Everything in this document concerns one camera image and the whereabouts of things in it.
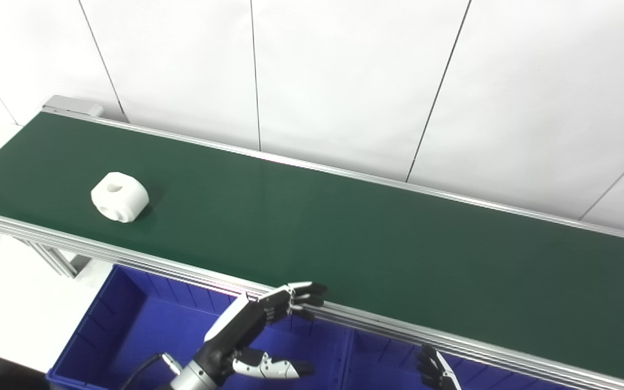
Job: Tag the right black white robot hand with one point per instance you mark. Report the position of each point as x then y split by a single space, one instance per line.
436 371

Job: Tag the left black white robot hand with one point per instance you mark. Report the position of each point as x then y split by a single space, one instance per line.
236 327

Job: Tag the white plastic part with holes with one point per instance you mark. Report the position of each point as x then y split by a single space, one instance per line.
122 197

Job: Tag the blue plastic bin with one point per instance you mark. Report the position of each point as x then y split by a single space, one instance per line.
144 330
388 363

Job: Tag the green conveyor belt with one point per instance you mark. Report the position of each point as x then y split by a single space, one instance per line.
344 227
128 259

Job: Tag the aluminium conveyor leg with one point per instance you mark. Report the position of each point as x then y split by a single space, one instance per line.
57 259

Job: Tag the grey conveyor end housing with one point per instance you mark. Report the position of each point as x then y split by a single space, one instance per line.
73 104

